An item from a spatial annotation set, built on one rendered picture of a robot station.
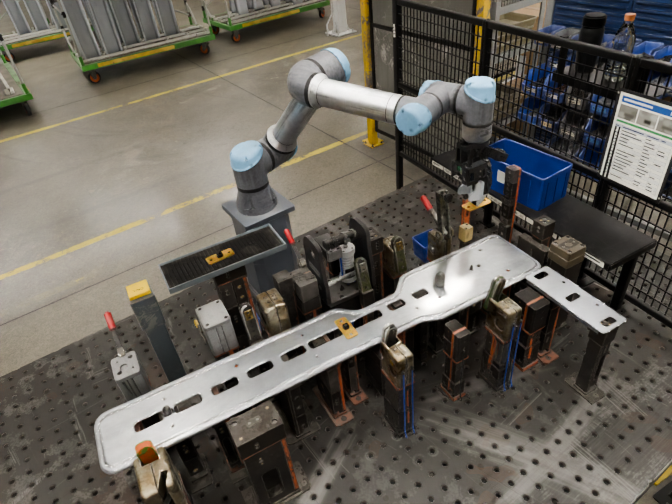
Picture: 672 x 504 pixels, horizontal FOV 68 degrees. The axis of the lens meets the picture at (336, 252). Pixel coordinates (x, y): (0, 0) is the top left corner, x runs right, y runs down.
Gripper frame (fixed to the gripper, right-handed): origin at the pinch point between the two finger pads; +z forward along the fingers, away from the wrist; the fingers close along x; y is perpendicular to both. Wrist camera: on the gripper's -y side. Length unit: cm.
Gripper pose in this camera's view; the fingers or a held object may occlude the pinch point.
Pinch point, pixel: (476, 199)
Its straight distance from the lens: 151.4
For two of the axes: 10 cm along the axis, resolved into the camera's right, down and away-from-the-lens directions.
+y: -8.7, 3.7, -3.3
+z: 1.0, 7.8, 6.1
